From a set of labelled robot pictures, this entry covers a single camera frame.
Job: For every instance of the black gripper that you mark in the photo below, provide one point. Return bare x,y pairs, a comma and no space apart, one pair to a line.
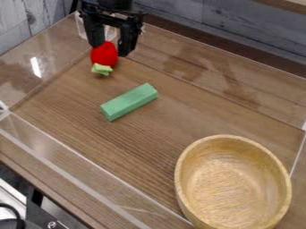
118,14

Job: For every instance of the red plush radish toy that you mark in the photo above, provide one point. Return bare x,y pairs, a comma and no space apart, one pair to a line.
104,58

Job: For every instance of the green rectangular block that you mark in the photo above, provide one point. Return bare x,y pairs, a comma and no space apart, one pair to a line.
128,101

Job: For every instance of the wooden bowl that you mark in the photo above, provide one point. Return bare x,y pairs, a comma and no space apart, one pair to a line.
231,184

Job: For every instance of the clear acrylic tray wall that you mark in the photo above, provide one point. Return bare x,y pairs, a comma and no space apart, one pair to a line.
110,170

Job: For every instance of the black table leg bracket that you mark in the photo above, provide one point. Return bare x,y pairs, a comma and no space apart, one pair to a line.
36,214

